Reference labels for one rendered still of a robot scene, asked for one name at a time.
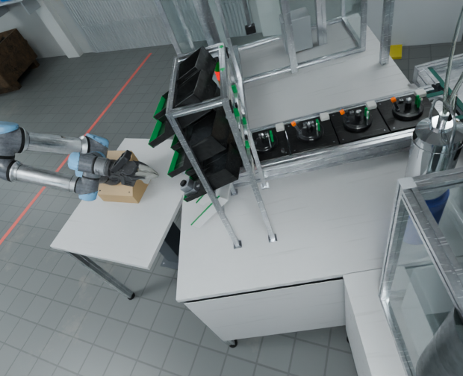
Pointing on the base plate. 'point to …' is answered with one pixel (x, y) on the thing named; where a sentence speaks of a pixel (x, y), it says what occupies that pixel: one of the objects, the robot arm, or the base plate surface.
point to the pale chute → (210, 205)
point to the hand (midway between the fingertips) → (155, 174)
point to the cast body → (189, 186)
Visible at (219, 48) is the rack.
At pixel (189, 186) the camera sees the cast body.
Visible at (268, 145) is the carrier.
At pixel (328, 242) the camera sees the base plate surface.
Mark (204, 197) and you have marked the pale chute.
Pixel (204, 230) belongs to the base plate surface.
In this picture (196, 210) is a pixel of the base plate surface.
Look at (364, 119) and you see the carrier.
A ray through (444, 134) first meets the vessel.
